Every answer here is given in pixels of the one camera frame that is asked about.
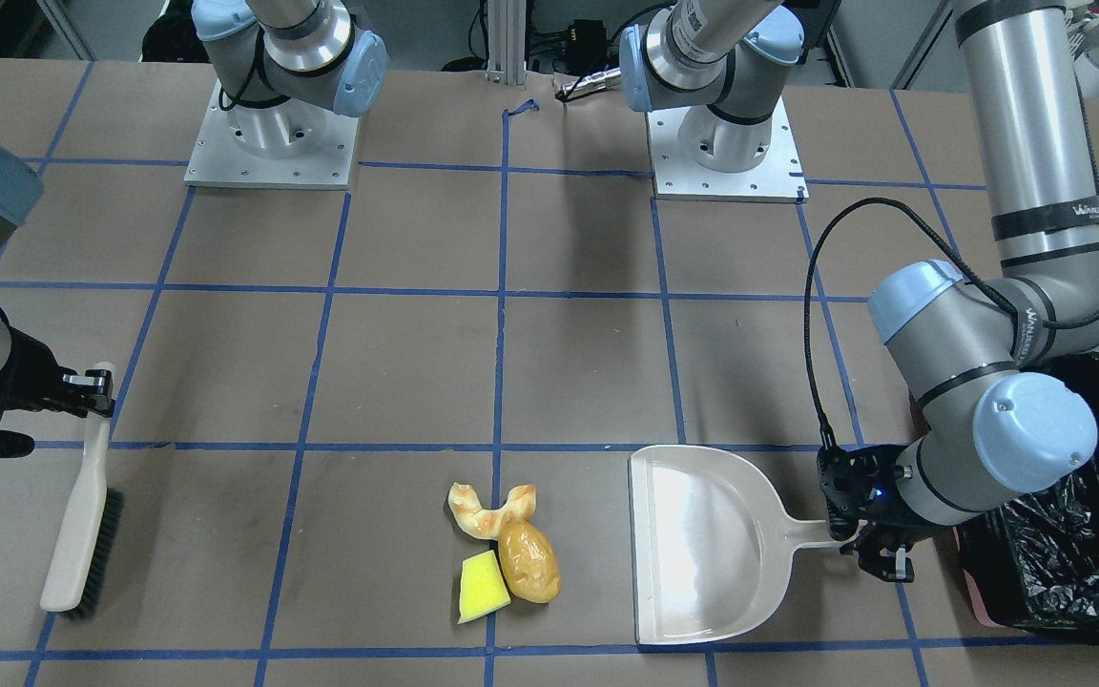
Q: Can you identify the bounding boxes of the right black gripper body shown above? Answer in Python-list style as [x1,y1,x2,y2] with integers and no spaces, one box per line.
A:
[0,334,73,413]

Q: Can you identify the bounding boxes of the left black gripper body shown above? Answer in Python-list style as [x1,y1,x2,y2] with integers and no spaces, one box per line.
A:
[817,444,906,547]

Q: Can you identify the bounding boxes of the beige plastic dustpan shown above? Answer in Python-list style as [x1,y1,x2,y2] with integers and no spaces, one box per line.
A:
[628,445,839,645]

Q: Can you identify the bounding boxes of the beige hand brush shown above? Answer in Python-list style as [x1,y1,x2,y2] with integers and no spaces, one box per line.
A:
[38,362,125,620]

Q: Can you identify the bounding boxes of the brown potato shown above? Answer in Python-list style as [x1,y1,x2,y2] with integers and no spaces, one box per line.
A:
[497,519,562,603]

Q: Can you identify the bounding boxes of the curved bread piece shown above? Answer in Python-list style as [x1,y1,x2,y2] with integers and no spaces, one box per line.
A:
[446,483,537,540]

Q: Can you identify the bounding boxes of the yellow sponge piece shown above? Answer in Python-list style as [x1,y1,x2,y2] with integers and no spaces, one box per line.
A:
[457,551,511,623]

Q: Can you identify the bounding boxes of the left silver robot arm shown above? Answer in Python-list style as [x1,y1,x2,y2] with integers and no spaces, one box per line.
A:
[819,1,1099,581]

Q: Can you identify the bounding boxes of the black lined trash bin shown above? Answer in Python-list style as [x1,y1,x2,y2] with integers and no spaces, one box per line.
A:
[956,352,1099,645]

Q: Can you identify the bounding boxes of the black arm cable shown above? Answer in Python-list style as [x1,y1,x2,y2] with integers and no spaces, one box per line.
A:
[803,198,980,448]

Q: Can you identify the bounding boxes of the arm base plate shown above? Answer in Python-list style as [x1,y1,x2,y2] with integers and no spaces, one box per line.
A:
[646,98,810,203]
[184,82,360,190]

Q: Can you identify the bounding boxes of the aluminium frame post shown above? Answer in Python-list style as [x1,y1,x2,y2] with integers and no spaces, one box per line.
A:
[484,0,528,88]

